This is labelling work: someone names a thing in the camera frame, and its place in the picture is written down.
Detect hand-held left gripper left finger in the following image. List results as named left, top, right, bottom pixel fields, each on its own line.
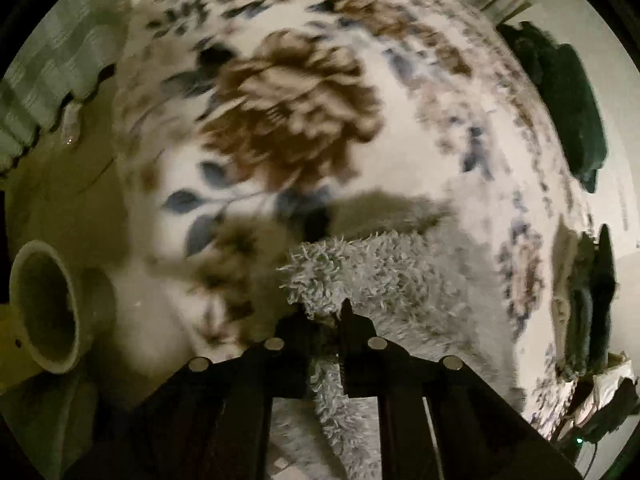
left=65, top=306, right=315, bottom=480

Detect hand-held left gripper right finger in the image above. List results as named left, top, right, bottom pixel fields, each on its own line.
left=339, top=298, right=583, bottom=480

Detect grey fluffy pants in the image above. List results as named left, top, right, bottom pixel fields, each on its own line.
left=277, top=230, right=526, bottom=480

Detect floral bed sheet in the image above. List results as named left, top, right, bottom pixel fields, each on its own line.
left=112, top=0, right=601, bottom=441

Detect dark cloth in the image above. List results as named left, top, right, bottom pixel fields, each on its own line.
left=565, top=224, right=619, bottom=377

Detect beige round container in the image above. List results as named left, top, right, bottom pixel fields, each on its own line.
left=9, top=239, right=119, bottom=375

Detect white clothing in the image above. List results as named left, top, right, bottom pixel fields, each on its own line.
left=555, top=352, right=638, bottom=436

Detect black jacket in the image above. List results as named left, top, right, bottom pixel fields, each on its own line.
left=582, top=377, right=640, bottom=443

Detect small pale object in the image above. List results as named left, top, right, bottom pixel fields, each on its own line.
left=59, top=100, right=84, bottom=149

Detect dark green blanket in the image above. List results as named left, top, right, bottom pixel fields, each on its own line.
left=500, top=22, right=609, bottom=194

